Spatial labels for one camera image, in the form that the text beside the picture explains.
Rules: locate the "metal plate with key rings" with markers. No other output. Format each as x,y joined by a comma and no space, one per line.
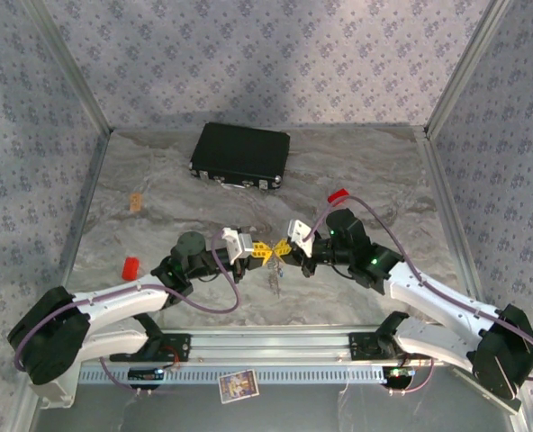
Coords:
274,283

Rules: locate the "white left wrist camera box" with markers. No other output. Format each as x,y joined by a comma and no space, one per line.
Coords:
237,245

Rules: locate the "red plastic block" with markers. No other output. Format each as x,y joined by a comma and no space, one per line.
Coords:
130,269

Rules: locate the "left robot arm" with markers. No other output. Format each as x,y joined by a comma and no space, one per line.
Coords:
113,301

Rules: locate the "grey plastic bracket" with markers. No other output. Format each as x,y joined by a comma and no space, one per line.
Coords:
64,396

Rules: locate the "black hard case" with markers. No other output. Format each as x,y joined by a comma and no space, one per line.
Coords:
241,153

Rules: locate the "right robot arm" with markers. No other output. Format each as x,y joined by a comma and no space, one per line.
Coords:
428,292

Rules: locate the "grey metal bar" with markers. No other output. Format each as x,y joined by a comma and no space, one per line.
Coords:
505,405

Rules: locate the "colourful picture card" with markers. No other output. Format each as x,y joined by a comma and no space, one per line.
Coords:
238,386

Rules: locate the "aluminium side rail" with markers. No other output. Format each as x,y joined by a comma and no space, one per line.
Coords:
446,202
86,202

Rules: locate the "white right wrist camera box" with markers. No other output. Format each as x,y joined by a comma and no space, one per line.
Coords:
300,236

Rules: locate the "small black circuit board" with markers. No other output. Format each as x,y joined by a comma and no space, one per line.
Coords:
146,374
399,373

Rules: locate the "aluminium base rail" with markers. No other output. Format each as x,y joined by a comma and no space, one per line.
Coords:
271,346

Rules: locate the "aluminium frame post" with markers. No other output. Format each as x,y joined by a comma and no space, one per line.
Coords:
467,67
70,67

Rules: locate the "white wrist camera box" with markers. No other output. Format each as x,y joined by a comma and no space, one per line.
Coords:
300,236
237,245

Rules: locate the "red toy brick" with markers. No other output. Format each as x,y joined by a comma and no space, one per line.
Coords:
338,197

